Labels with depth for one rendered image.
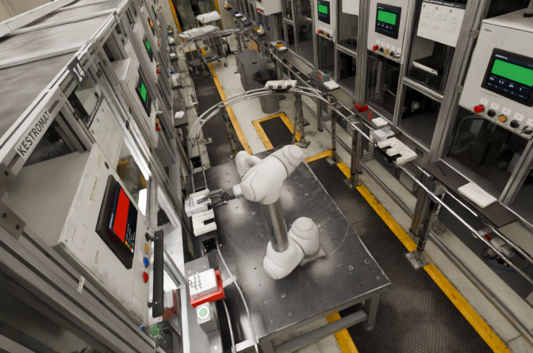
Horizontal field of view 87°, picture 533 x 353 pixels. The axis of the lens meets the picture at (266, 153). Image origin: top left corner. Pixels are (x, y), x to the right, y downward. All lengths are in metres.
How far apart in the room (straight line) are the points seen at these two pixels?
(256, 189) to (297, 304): 0.81
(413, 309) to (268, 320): 1.20
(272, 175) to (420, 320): 1.70
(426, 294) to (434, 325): 0.21
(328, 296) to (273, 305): 0.31
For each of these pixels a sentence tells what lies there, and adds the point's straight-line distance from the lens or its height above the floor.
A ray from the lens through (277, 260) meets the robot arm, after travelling 1.58.
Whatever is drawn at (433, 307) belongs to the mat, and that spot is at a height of 0.01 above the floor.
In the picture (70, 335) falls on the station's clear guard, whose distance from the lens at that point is 0.82.
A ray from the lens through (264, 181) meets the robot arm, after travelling 1.16.
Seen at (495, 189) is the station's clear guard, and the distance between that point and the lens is 2.07.
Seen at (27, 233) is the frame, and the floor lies 1.91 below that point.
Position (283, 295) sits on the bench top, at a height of 0.67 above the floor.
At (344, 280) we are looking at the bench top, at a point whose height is 0.68.
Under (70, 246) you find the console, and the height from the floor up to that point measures 1.80.
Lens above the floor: 2.28
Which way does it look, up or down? 37 degrees down
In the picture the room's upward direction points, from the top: 11 degrees counter-clockwise
